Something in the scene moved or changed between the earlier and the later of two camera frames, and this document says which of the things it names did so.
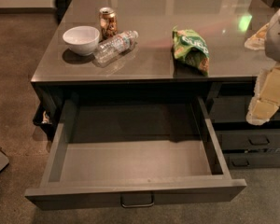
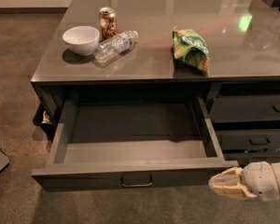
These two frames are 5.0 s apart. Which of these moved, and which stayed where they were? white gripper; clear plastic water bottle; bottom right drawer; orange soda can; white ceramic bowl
Moved: white gripper
Stayed: bottom right drawer; clear plastic water bottle; white ceramic bowl; orange soda can
